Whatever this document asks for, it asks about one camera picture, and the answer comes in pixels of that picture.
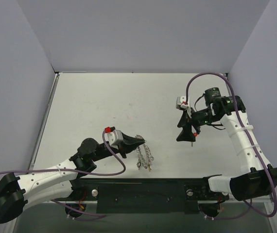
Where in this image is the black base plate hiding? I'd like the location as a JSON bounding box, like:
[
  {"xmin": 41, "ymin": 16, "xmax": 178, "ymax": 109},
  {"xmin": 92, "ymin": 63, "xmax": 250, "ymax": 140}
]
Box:
[{"xmin": 59, "ymin": 178, "xmax": 229, "ymax": 214}]

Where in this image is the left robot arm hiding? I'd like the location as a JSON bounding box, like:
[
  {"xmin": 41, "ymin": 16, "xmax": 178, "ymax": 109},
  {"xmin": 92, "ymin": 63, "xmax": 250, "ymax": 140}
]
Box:
[{"xmin": 0, "ymin": 130, "xmax": 145, "ymax": 224}]

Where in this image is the red tag key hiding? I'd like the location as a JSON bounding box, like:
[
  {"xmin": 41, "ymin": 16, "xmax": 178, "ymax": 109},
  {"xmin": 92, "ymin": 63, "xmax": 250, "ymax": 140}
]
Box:
[{"xmin": 191, "ymin": 133, "xmax": 198, "ymax": 147}]

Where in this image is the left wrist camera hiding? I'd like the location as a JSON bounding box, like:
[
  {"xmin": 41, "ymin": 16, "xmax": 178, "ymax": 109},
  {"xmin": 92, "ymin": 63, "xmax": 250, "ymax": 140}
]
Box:
[{"xmin": 102, "ymin": 127, "xmax": 124, "ymax": 147}]

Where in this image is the metal disc key organizer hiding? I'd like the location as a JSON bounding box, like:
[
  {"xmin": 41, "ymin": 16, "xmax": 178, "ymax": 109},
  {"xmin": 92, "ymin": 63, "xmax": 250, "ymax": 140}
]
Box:
[{"xmin": 136, "ymin": 140, "xmax": 154, "ymax": 172}]

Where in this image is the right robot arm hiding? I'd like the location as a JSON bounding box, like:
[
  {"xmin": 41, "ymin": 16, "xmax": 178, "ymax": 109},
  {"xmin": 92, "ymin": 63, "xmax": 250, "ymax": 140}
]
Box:
[{"xmin": 176, "ymin": 87, "xmax": 277, "ymax": 201}]

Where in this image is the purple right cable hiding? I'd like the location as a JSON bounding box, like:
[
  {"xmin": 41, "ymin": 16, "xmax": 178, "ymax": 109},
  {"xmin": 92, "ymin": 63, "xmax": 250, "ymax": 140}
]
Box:
[{"xmin": 186, "ymin": 72, "xmax": 277, "ymax": 221}]

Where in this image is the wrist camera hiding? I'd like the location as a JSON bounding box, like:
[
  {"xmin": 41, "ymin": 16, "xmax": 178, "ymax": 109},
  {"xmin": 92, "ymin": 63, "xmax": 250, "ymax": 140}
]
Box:
[
  {"xmin": 102, "ymin": 127, "xmax": 124, "ymax": 147},
  {"xmin": 175, "ymin": 96, "xmax": 191, "ymax": 116}
]

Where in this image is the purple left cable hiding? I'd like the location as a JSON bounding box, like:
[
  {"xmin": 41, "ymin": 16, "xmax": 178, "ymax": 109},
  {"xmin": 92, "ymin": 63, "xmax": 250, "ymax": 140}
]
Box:
[{"xmin": 0, "ymin": 130, "xmax": 126, "ymax": 221}]

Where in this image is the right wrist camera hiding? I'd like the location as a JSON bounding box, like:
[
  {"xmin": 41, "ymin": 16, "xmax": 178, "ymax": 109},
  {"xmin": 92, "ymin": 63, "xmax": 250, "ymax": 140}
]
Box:
[{"xmin": 175, "ymin": 96, "xmax": 191, "ymax": 116}]

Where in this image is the aluminium table edge rail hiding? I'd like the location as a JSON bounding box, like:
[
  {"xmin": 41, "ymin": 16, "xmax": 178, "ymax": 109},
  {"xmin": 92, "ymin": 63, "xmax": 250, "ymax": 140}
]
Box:
[{"xmin": 222, "ymin": 72, "xmax": 236, "ymax": 115}]

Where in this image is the purple cable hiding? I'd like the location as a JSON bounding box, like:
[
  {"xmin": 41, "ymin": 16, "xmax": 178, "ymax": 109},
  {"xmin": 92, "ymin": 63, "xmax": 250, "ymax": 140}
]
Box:
[
  {"xmin": 0, "ymin": 130, "xmax": 126, "ymax": 221},
  {"xmin": 186, "ymin": 72, "xmax": 277, "ymax": 221}
]

